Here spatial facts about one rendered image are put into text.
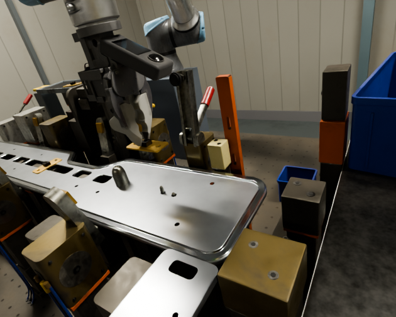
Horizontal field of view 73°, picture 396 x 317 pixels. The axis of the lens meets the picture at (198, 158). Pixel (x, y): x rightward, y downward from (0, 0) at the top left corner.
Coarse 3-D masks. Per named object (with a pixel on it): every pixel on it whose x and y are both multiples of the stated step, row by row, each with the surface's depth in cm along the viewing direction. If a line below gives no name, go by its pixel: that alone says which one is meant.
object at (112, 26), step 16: (80, 32) 41; (96, 32) 40; (112, 32) 44; (96, 48) 44; (96, 64) 46; (112, 64) 43; (80, 80) 47; (96, 80) 45; (112, 80) 43; (128, 80) 45; (144, 80) 48; (96, 96) 47
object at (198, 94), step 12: (156, 84) 119; (168, 84) 115; (156, 96) 123; (168, 96) 118; (156, 108) 126; (168, 108) 122; (168, 120) 126; (180, 120) 122; (204, 120) 137; (180, 132) 126; (180, 144) 130; (180, 156) 134
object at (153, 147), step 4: (144, 140) 52; (148, 140) 51; (152, 140) 53; (132, 144) 53; (144, 144) 51; (148, 144) 51; (152, 144) 52; (156, 144) 51; (160, 144) 51; (164, 144) 50; (128, 148) 52; (132, 148) 52; (136, 148) 51; (140, 148) 51; (144, 148) 50; (148, 148) 50; (152, 148) 50; (156, 148) 49; (160, 148) 49; (156, 152) 49
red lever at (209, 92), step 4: (208, 88) 68; (212, 88) 68; (208, 92) 68; (212, 92) 68; (204, 96) 67; (208, 96) 67; (204, 100) 67; (208, 100) 67; (204, 104) 67; (208, 104) 67; (200, 108) 67; (204, 108) 66; (200, 112) 66; (204, 112) 66; (200, 116) 65; (200, 120) 65; (200, 124) 65; (188, 136) 64; (192, 140) 64
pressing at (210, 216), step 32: (0, 160) 95; (32, 160) 90; (64, 160) 84; (128, 160) 74; (128, 192) 60; (160, 192) 58; (192, 192) 55; (224, 192) 53; (256, 192) 51; (96, 224) 54; (128, 224) 50; (160, 224) 49; (192, 224) 47; (224, 224) 45; (192, 256) 41; (224, 256) 40
